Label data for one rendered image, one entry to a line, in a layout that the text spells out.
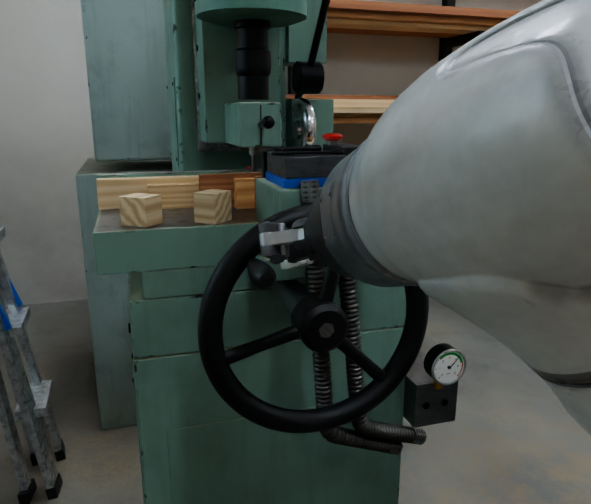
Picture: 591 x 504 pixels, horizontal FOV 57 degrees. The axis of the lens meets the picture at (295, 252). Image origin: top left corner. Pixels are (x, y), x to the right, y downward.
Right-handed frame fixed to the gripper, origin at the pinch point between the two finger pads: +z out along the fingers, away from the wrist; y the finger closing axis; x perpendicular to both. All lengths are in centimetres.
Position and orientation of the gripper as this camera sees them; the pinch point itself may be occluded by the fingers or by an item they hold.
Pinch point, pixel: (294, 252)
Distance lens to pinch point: 53.9
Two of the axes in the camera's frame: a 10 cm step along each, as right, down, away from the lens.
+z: -2.7, 1.1, 9.6
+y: -9.6, 0.7, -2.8
